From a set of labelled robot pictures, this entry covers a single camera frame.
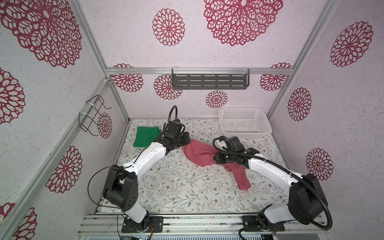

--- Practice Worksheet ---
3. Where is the aluminium mounting rail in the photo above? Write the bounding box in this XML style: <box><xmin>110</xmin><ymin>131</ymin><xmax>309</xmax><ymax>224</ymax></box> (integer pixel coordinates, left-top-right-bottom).
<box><xmin>75</xmin><ymin>213</ymin><xmax>329</xmax><ymax>239</ymax></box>

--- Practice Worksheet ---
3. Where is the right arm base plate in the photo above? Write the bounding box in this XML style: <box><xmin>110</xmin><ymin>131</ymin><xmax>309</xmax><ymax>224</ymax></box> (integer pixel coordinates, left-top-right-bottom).
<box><xmin>242</xmin><ymin>215</ymin><xmax>286</xmax><ymax>232</ymax></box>

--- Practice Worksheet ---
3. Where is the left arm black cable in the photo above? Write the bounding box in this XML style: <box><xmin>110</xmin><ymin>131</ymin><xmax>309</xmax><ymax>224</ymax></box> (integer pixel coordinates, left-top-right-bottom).
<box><xmin>87</xmin><ymin>105</ymin><xmax>179</xmax><ymax>240</ymax></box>

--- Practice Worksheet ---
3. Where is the white plastic basket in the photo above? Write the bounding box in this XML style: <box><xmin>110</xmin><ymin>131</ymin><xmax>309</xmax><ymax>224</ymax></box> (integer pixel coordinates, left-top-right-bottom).
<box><xmin>219</xmin><ymin>108</ymin><xmax>273</xmax><ymax>139</ymax></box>

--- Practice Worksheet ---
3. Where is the pink tank top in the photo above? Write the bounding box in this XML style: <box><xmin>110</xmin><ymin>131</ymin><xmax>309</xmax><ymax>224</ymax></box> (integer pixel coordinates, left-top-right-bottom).
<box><xmin>182</xmin><ymin>140</ymin><xmax>251</xmax><ymax>190</ymax></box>

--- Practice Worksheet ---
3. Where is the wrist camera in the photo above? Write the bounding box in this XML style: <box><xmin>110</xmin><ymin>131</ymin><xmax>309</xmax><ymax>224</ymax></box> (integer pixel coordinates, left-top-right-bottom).
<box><xmin>224</xmin><ymin>137</ymin><xmax>245</xmax><ymax>153</ymax></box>
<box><xmin>166</xmin><ymin>120</ymin><xmax>185</xmax><ymax>136</ymax></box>

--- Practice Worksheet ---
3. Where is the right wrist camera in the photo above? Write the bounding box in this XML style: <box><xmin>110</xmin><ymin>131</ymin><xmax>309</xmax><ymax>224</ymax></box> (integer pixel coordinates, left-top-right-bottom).
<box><xmin>224</xmin><ymin>137</ymin><xmax>245</xmax><ymax>153</ymax></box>

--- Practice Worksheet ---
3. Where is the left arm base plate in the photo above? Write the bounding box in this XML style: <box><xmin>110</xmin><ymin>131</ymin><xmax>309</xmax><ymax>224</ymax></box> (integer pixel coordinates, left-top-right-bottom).
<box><xmin>122</xmin><ymin>216</ymin><xmax>164</xmax><ymax>234</ymax></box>

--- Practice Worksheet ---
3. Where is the green tank top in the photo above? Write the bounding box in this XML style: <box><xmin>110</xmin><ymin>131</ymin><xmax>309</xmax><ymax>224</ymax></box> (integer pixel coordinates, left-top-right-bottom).
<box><xmin>133</xmin><ymin>126</ymin><xmax>162</xmax><ymax>148</ymax></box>

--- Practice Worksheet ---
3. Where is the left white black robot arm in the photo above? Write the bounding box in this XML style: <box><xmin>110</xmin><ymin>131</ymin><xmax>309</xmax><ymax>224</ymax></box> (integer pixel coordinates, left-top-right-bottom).
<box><xmin>103</xmin><ymin>132</ymin><xmax>191</xmax><ymax>224</ymax></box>

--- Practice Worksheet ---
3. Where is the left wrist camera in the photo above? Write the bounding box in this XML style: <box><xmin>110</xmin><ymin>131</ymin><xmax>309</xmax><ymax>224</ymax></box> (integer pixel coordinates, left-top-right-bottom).
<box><xmin>166</xmin><ymin>120</ymin><xmax>185</xmax><ymax>136</ymax></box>

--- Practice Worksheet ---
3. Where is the grey slotted wall shelf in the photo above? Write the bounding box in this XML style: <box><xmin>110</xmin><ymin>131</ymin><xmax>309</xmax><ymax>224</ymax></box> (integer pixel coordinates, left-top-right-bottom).
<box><xmin>171</xmin><ymin>69</ymin><xmax>250</xmax><ymax>90</ymax></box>

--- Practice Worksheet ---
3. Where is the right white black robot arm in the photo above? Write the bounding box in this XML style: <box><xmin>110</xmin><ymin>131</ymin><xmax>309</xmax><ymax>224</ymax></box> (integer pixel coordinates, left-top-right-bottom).
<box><xmin>215</xmin><ymin>148</ymin><xmax>333</xmax><ymax>230</ymax></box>

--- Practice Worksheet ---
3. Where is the black wire wall rack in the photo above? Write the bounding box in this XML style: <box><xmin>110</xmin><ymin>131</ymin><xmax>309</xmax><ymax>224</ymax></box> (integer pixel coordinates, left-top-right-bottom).
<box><xmin>78</xmin><ymin>95</ymin><xmax>113</xmax><ymax>139</ymax></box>

